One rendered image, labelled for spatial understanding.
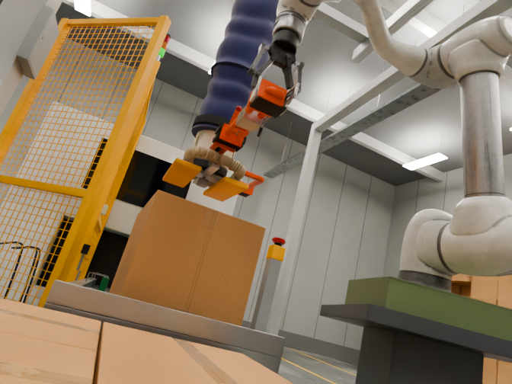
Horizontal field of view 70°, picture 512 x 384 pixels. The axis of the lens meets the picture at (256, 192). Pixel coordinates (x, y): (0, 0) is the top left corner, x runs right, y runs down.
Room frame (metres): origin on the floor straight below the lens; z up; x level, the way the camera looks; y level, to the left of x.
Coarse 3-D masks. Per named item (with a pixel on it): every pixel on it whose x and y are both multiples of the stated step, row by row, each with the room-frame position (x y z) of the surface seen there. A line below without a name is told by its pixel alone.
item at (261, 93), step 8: (264, 80) 0.81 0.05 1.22; (264, 88) 0.81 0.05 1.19; (280, 88) 0.82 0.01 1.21; (256, 96) 0.86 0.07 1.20; (264, 96) 0.81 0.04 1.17; (272, 96) 0.82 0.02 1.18; (248, 104) 0.88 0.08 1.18; (256, 104) 0.86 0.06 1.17; (264, 104) 0.85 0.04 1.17; (272, 104) 0.84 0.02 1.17; (280, 104) 0.83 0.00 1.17; (264, 112) 0.89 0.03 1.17; (272, 112) 0.88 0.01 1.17
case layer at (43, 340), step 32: (0, 320) 0.67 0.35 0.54; (32, 320) 0.75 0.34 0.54; (64, 320) 0.86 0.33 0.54; (96, 320) 1.00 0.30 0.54; (0, 352) 0.48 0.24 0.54; (32, 352) 0.52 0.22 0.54; (64, 352) 0.57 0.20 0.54; (96, 352) 0.63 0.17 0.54; (128, 352) 0.69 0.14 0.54; (160, 352) 0.78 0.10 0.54; (192, 352) 0.89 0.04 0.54; (224, 352) 1.05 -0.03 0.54
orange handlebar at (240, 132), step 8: (272, 88) 0.80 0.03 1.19; (280, 96) 0.81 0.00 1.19; (248, 112) 0.94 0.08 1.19; (232, 120) 1.07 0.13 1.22; (232, 128) 1.07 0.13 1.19; (240, 128) 1.11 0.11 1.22; (240, 136) 1.13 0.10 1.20; (224, 152) 1.32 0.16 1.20; (248, 176) 1.52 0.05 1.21; (256, 176) 1.53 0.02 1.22; (248, 184) 1.68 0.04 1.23; (256, 184) 1.61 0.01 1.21
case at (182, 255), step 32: (160, 192) 1.15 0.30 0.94; (160, 224) 1.16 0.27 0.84; (192, 224) 1.19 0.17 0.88; (224, 224) 1.22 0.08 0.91; (128, 256) 1.35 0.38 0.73; (160, 256) 1.17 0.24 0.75; (192, 256) 1.20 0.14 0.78; (224, 256) 1.23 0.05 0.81; (256, 256) 1.27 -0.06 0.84; (128, 288) 1.15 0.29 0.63; (160, 288) 1.18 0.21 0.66; (192, 288) 1.21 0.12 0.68; (224, 288) 1.25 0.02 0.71; (224, 320) 1.25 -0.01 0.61
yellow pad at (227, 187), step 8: (216, 184) 1.38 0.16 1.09; (224, 184) 1.34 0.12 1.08; (232, 184) 1.31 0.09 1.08; (240, 184) 1.31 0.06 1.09; (208, 192) 1.53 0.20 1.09; (216, 192) 1.49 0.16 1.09; (224, 192) 1.45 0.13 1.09; (232, 192) 1.42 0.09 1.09; (240, 192) 1.38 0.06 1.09; (224, 200) 1.61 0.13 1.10
